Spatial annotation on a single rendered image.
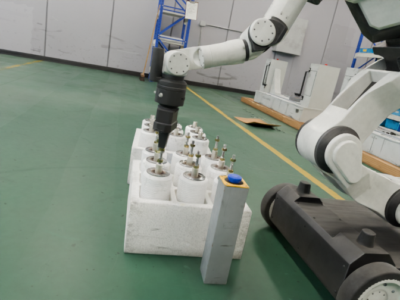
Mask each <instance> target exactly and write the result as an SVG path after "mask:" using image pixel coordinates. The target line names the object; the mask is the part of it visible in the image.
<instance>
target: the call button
mask: <svg viewBox="0 0 400 300"><path fill-rule="evenodd" d="M227 178H228V179H229V181H230V182H232V183H240V181H242V177H241V176H240V175H237V174H228V176H227Z"/></svg>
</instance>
